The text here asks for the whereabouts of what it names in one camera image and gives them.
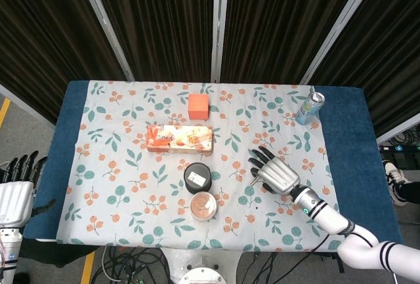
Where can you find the black cylindrical jar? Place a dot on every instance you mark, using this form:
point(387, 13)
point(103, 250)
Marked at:
point(197, 177)

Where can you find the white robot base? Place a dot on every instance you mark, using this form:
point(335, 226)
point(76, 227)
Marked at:
point(203, 272)

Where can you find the black trouser leg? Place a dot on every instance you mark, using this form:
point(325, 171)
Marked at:
point(412, 192)

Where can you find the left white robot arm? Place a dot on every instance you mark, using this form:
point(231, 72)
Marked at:
point(9, 251)

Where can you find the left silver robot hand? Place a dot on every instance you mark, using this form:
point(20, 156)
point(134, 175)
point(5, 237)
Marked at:
point(13, 198)

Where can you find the blue green drink can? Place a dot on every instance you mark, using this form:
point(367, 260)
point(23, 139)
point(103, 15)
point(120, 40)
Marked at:
point(309, 109)

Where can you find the black power strip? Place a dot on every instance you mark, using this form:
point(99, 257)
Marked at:
point(398, 148)

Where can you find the black and white sneaker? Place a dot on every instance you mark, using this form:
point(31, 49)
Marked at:
point(393, 179)

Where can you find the blue table cover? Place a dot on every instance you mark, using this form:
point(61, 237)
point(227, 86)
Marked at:
point(357, 153)

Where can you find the orange biscuit box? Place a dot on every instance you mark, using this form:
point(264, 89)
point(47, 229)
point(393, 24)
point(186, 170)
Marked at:
point(180, 138)

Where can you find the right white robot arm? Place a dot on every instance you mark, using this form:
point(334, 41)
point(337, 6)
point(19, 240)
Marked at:
point(331, 216)

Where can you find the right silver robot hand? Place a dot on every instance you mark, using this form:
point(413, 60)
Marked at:
point(279, 174)

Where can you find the floral patterned tablecloth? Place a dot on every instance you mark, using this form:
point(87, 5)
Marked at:
point(131, 179)

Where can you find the orange cube box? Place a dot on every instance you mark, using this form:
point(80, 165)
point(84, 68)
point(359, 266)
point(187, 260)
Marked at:
point(198, 106)

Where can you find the aluminium partition post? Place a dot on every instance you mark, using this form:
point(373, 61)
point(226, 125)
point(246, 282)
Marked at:
point(219, 25)
point(105, 25)
point(341, 25)

